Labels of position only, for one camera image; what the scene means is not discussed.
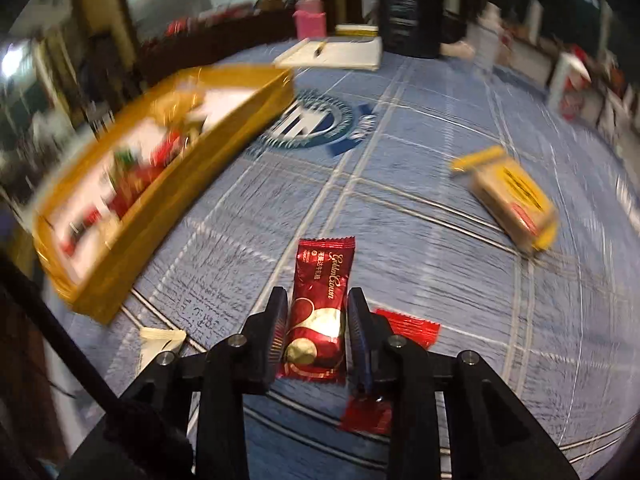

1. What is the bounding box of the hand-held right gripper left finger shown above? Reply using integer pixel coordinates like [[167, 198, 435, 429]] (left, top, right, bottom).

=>
[[125, 287, 291, 480]]

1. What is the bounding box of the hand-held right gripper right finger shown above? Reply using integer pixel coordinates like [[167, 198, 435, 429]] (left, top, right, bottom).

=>
[[347, 287, 576, 480]]

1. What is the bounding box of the small red candy packet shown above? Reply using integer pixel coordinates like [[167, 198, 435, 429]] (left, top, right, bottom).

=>
[[340, 308, 441, 435]]

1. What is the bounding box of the red packet with gold ball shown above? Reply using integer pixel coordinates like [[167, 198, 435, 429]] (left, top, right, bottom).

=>
[[276, 236, 357, 385]]

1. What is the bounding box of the white packet with red label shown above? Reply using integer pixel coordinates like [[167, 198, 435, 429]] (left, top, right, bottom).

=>
[[137, 326, 187, 368]]

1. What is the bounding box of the gold cardboard box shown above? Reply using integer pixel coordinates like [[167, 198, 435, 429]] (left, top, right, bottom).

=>
[[32, 64, 296, 323]]

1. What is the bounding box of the plain red snack packet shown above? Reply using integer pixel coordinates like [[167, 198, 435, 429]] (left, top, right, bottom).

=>
[[107, 167, 166, 216]]

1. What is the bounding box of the yellow cracker packet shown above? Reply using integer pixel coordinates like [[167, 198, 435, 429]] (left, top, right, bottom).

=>
[[450, 146, 558, 253]]

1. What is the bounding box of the dark red snack packet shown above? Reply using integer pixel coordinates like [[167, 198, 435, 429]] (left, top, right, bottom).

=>
[[150, 130, 201, 166]]

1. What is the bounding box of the green pea snack packet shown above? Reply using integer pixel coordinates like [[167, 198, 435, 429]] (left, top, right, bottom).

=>
[[112, 145, 143, 171]]

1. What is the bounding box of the tan crinkled snack packet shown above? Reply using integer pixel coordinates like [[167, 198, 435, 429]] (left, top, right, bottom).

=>
[[150, 80, 211, 126]]

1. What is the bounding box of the blue plaid tablecloth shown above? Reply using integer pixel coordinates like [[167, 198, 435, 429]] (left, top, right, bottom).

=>
[[45, 35, 640, 480]]

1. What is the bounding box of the open white notebook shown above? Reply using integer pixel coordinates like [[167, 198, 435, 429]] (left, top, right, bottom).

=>
[[274, 37, 385, 72]]

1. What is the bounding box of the pink sleeved bottle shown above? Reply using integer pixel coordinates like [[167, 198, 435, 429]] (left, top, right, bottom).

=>
[[294, 0, 327, 41]]

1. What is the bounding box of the white spray bottle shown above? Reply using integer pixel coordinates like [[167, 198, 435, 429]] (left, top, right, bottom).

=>
[[475, 2, 501, 71]]

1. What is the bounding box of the white liquor bottle red label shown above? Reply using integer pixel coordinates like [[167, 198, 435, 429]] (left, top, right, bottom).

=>
[[547, 45, 593, 121]]

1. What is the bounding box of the black electric kettle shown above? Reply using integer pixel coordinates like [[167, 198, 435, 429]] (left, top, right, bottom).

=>
[[372, 0, 471, 58]]

